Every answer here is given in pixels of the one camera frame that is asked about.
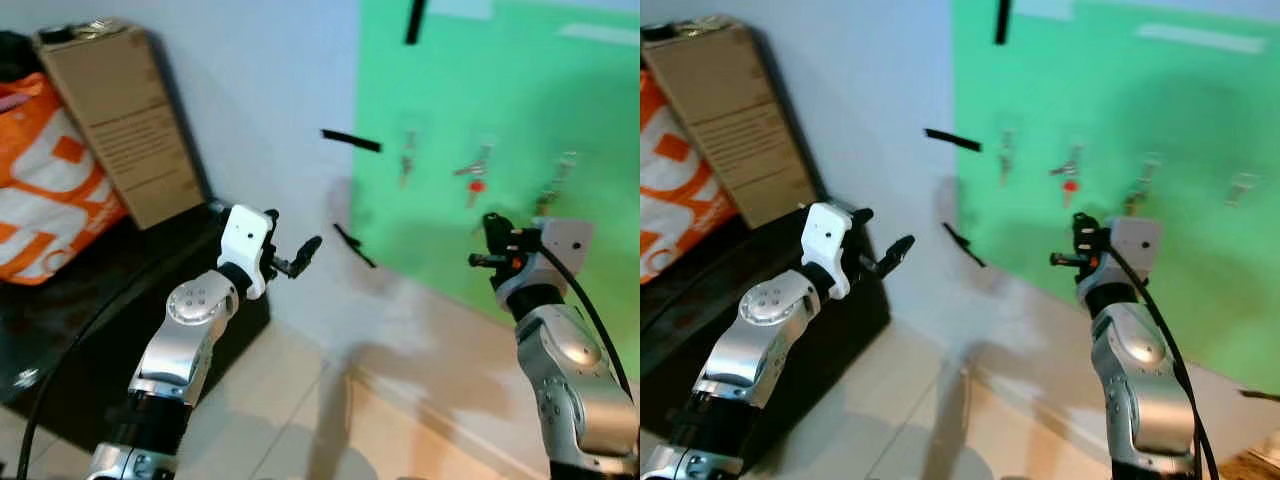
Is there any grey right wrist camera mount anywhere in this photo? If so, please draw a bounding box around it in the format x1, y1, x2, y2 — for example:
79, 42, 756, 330
1075, 215, 1164, 301
495, 215, 595, 306

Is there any black plastic bag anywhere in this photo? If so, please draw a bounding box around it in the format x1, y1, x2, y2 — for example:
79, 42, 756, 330
0, 30, 43, 86

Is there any orange white shopping bag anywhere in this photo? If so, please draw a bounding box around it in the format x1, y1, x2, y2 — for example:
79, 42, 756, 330
640, 68, 706, 284
0, 72, 129, 287

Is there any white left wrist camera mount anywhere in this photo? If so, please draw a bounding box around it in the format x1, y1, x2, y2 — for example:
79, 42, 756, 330
217, 203, 274, 300
800, 201, 854, 300

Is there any low black glass table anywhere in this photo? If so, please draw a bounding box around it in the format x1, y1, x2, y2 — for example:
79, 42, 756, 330
0, 198, 271, 451
640, 205, 891, 471

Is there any green wall board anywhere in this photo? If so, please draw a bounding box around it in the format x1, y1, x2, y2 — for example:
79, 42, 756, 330
945, 0, 1280, 396
335, 0, 641, 383

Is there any large brown cardboard box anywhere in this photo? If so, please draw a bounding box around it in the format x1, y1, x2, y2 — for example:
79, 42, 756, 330
642, 15, 819, 229
35, 20, 208, 231

